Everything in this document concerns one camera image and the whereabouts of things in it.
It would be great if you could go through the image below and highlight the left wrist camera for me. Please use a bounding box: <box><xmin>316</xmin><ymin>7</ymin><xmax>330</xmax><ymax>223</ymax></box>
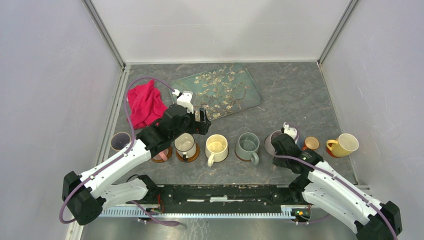
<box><xmin>172</xmin><ymin>89</ymin><xmax>195</xmax><ymax>114</ymax></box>

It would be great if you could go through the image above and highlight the red cloth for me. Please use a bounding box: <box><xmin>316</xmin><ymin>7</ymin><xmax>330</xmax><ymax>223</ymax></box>
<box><xmin>127</xmin><ymin>79</ymin><xmax>168</xmax><ymax>129</ymax></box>

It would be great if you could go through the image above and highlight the yellow mug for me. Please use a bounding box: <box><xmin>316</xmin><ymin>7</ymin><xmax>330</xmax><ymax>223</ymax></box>
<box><xmin>326</xmin><ymin>133</ymin><xmax>359</xmax><ymax>158</ymax></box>

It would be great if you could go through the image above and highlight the wooden coaster three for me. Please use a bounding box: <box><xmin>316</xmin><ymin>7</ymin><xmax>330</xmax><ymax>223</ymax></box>
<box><xmin>151</xmin><ymin>146</ymin><xmax>173</xmax><ymax>163</ymax></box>

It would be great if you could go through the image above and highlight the wooden coaster one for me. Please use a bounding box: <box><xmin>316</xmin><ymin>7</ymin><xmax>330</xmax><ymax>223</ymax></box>
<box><xmin>176</xmin><ymin>143</ymin><xmax>200</xmax><ymax>163</ymax></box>

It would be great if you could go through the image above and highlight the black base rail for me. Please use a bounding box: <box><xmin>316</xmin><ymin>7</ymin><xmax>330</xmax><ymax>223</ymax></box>
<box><xmin>137</xmin><ymin>184</ymin><xmax>309</xmax><ymax>214</ymax></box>

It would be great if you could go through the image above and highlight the floral serving tray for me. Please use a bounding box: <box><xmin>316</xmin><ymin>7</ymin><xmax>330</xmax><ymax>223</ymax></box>
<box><xmin>170</xmin><ymin>63</ymin><xmax>263</xmax><ymax>121</ymax></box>

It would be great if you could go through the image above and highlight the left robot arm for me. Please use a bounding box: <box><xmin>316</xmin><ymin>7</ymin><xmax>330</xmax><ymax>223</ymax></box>
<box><xmin>59</xmin><ymin>104</ymin><xmax>212</xmax><ymax>226</ymax></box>

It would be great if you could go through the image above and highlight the cream mug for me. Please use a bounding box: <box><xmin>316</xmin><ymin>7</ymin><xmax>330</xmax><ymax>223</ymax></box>
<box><xmin>205</xmin><ymin>134</ymin><xmax>229</xmax><ymax>167</ymax></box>

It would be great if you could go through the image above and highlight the beige pink-handled mug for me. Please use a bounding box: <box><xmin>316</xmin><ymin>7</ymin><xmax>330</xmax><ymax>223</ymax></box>
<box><xmin>110</xmin><ymin>132</ymin><xmax>132</xmax><ymax>151</ymax></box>

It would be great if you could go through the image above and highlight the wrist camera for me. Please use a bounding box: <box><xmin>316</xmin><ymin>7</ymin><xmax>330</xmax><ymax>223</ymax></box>
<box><xmin>281</xmin><ymin>122</ymin><xmax>299</xmax><ymax>141</ymax></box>
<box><xmin>172</xmin><ymin>89</ymin><xmax>195</xmax><ymax>114</ymax></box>

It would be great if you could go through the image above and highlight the lilac mug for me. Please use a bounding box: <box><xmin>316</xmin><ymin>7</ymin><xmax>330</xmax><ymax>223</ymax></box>
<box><xmin>264</xmin><ymin>125</ymin><xmax>301</xmax><ymax>156</ymax></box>

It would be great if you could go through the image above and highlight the red round coaster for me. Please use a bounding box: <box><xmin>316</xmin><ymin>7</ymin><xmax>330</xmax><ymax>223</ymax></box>
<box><xmin>325</xmin><ymin>147</ymin><xmax>337</xmax><ymax>158</ymax></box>

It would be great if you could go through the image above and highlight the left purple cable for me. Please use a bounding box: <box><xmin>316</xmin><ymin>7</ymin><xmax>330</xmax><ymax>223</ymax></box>
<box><xmin>58</xmin><ymin>77</ymin><xmax>180</xmax><ymax>225</ymax></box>

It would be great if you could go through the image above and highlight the white black-rimmed mug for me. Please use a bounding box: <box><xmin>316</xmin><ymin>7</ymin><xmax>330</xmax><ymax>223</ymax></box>
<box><xmin>174</xmin><ymin>133</ymin><xmax>196</xmax><ymax>158</ymax></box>

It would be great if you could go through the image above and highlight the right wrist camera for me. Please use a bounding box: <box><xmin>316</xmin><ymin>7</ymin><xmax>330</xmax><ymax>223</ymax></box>
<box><xmin>281</xmin><ymin>122</ymin><xmax>299</xmax><ymax>141</ymax></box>

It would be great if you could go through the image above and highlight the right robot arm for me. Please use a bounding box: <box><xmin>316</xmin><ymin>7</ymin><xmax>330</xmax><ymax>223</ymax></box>
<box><xmin>267</xmin><ymin>133</ymin><xmax>403</xmax><ymax>240</ymax></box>

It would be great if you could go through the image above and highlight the small orange cup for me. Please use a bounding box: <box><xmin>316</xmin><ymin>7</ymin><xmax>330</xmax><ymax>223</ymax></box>
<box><xmin>302</xmin><ymin>136</ymin><xmax>320</xmax><ymax>151</ymax></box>

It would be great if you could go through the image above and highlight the pink mug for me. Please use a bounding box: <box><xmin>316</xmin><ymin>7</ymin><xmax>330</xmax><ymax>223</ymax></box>
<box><xmin>152</xmin><ymin>149</ymin><xmax>169</xmax><ymax>163</ymax></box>

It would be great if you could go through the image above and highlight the green mug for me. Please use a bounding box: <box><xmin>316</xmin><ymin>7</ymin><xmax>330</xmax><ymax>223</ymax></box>
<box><xmin>234</xmin><ymin>132</ymin><xmax>260</xmax><ymax>165</ymax></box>

